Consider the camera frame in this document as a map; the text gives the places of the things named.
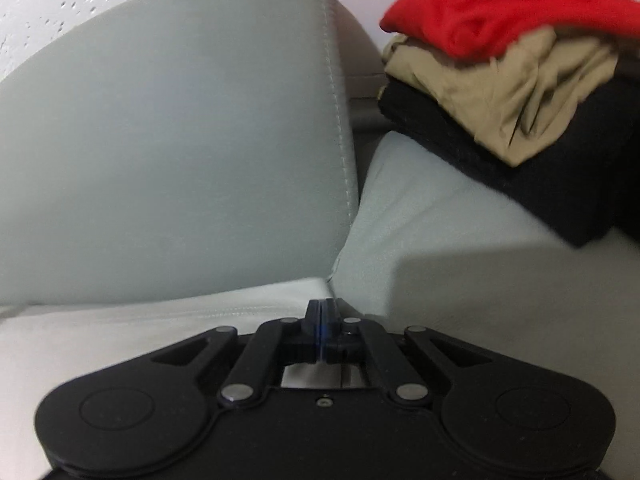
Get white t-shirt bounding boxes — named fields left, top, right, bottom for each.
left=1, top=278, right=333, bottom=479

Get grey sofa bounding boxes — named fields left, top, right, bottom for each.
left=0, top=0, right=640, bottom=391

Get tan folded garment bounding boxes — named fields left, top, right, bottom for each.
left=383, top=26, right=620, bottom=167

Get black folded garment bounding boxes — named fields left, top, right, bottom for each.
left=378, top=56, right=639, bottom=247

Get red folded garment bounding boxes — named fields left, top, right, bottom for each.
left=380, top=0, right=639, bottom=61

